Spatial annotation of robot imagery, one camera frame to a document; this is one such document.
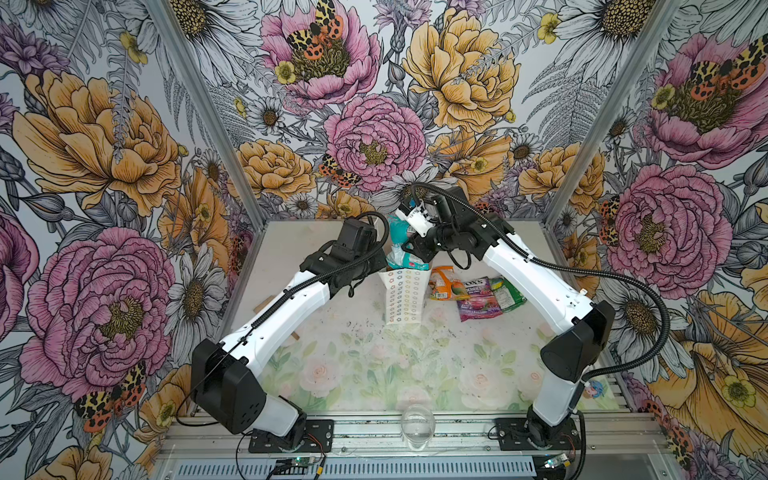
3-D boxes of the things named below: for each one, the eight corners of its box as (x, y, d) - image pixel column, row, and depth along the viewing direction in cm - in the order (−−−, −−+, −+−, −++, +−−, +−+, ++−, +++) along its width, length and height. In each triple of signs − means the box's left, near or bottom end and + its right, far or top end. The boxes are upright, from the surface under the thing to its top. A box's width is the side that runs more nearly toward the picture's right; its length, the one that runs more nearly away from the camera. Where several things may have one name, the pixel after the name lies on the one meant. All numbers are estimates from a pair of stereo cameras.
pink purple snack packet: (461, 321, 96) (463, 317, 93) (450, 285, 104) (451, 280, 102) (500, 316, 97) (502, 312, 94) (485, 281, 105) (487, 276, 103)
